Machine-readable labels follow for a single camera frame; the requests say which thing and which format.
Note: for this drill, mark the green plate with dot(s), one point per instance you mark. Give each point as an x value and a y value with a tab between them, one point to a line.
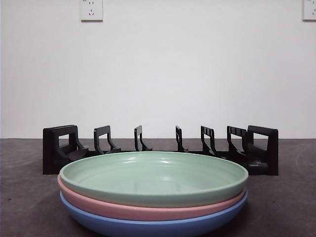
148	172

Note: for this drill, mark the pink plate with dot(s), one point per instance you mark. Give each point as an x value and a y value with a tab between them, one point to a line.
148	213

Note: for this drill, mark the blue plate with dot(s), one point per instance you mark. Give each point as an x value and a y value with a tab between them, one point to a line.
148	229

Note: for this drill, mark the black plate rack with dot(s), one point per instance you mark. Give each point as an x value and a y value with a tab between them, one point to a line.
272	153

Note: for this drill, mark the white wall socket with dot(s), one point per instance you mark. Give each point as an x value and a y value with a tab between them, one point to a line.
91	11
309	11

